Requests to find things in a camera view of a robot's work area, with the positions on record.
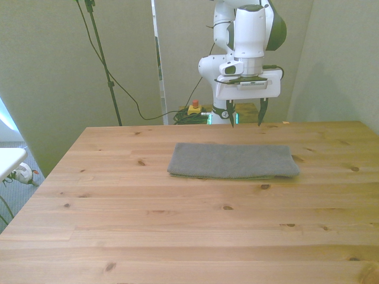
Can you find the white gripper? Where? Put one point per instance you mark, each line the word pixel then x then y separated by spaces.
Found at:
pixel 251 93

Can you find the grey towel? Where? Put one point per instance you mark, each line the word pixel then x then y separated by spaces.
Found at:
pixel 234 161

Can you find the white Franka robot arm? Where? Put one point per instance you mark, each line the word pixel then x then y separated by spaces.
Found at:
pixel 248 29

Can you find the yellow emergency stop button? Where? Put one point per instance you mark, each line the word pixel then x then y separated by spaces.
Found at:
pixel 194 108

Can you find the white orange floor object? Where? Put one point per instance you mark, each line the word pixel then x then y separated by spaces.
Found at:
pixel 23 174

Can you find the white side table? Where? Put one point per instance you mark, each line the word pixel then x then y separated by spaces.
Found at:
pixel 10 161

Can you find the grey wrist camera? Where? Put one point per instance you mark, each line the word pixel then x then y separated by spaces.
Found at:
pixel 252 85

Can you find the black camera tripod stand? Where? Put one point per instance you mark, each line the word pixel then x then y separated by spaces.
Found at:
pixel 103 63

